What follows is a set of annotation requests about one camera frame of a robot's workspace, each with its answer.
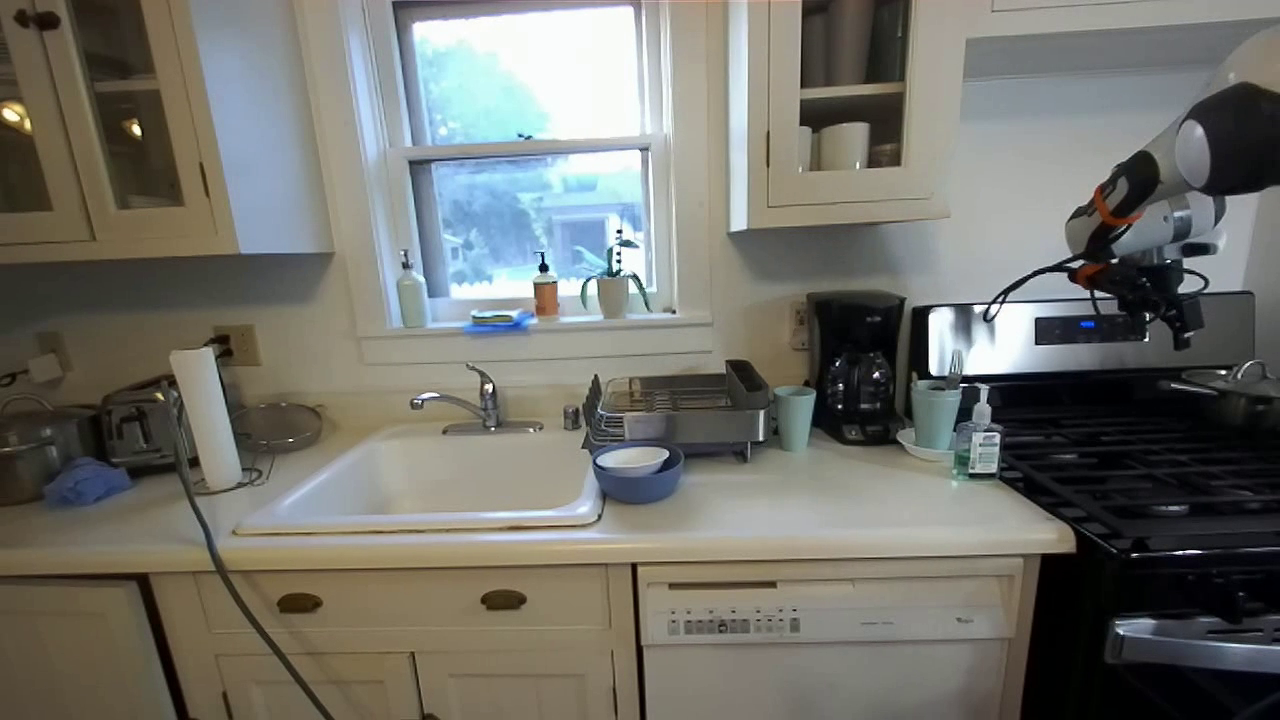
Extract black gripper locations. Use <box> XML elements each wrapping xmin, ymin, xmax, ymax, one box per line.
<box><xmin>1102</xmin><ymin>254</ymin><xmax>1211</xmax><ymax>354</ymax></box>

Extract plant in white pot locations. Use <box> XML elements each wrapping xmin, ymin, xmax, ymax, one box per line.
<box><xmin>575</xmin><ymin>226</ymin><xmax>655</xmax><ymax>323</ymax></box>

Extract black gas stove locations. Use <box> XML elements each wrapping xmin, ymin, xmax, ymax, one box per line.
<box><xmin>908</xmin><ymin>291</ymin><xmax>1280</xmax><ymax>720</ymax></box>

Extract light blue cup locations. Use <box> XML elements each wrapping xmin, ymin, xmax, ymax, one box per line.
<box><xmin>908</xmin><ymin>377</ymin><xmax>964</xmax><ymax>450</ymax></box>

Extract black coffee maker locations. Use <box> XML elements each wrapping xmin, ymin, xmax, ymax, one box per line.
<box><xmin>803</xmin><ymin>287</ymin><xmax>908</xmax><ymax>446</ymax></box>

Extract white mug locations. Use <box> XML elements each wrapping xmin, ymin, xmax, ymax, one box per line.
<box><xmin>811</xmin><ymin>116</ymin><xmax>877</xmax><ymax>175</ymax></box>

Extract teal cup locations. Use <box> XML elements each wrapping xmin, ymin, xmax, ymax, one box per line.
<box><xmin>772</xmin><ymin>384</ymin><xmax>819</xmax><ymax>454</ymax></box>

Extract white dishwasher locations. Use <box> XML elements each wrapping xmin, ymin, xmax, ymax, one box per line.
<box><xmin>635</xmin><ymin>555</ymin><xmax>1031</xmax><ymax>720</ymax></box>

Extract blue bowl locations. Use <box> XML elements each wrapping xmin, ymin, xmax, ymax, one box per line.
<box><xmin>588</xmin><ymin>438</ymin><xmax>689</xmax><ymax>506</ymax></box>

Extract orange soap bottle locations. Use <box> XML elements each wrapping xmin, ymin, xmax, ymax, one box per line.
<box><xmin>527</xmin><ymin>248</ymin><xmax>563</xmax><ymax>319</ymax></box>

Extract white framed window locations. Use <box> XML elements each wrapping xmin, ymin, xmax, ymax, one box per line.
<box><xmin>390</xmin><ymin>0</ymin><xmax>672</xmax><ymax>329</ymax></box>

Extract blue sponge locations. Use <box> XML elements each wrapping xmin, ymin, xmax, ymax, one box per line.
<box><xmin>466</xmin><ymin>308</ymin><xmax>542</xmax><ymax>341</ymax></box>

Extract chrome faucet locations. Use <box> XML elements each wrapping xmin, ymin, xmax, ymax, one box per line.
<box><xmin>403</xmin><ymin>359</ymin><xmax>548</xmax><ymax>438</ymax></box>

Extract white soap bottle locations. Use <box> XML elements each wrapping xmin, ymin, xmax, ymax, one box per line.
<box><xmin>392</xmin><ymin>248</ymin><xmax>434</xmax><ymax>333</ymax></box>

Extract white sink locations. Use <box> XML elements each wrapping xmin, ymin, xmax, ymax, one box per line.
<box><xmin>236</xmin><ymin>423</ymin><xmax>607</xmax><ymax>540</ymax></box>

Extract white base cabinet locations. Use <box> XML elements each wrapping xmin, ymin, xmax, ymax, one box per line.
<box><xmin>0</xmin><ymin>562</ymin><xmax>639</xmax><ymax>720</ymax></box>

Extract glass lid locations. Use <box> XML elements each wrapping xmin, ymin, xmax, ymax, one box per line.
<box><xmin>236</xmin><ymin>397</ymin><xmax>329</xmax><ymax>458</ymax></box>

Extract white paper towel roll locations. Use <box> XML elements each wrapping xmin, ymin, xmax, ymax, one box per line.
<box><xmin>165</xmin><ymin>341</ymin><xmax>247</xmax><ymax>495</ymax></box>

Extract silver toaster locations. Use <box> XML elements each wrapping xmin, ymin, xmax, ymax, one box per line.
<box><xmin>96</xmin><ymin>377</ymin><xmax>191</xmax><ymax>470</ymax></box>

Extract blue cloth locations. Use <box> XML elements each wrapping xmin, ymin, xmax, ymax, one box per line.
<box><xmin>39</xmin><ymin>454</ymin><xmax>135</xmax><ymax>511</ymax></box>

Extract silver countertop appliance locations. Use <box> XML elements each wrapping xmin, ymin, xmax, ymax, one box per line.
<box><xmin>0</xmin><ymin>405</ymin><xmax>100</xmax><ymax>506</ymax></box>

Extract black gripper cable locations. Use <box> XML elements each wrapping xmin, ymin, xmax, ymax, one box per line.
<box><xmin>979</xmin><ymin>248</ymin><xmax>1113</xmax><ymax>329</ymax></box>

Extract narrow white glass wall cabinet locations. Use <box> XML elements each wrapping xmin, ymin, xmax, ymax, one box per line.
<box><xmin>725</xmin><ymin>0</ymin><xmax>962</xmax><ymax>234</ymax></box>

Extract wall outlet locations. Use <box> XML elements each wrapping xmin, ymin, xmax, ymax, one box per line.
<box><xmin>212</xmin><ymin>319</ymin><xmax>264</xmax><ymax>373</ymax></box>

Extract black hanging power cable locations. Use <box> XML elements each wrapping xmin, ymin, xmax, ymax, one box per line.
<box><xmin>160</xmin><ymin>378</ymin><xmax>340</xmax><ymax>720</ymax></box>

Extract white glass door wall cabinet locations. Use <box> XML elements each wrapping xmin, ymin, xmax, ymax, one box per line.
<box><xmin>0</xmin><ymin>0</ymin><xmax>335</xmax><ymax>263</ymax></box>

